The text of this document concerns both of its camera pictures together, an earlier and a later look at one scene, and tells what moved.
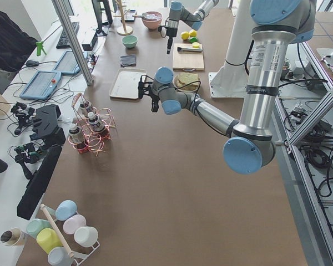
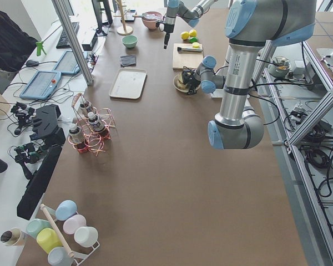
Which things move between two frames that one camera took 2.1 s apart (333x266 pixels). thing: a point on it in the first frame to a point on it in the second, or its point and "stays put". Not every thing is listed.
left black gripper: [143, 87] to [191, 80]
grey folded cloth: [128, 60] stays put
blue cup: [65, 209] stays put
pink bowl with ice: [152, 19] stays put
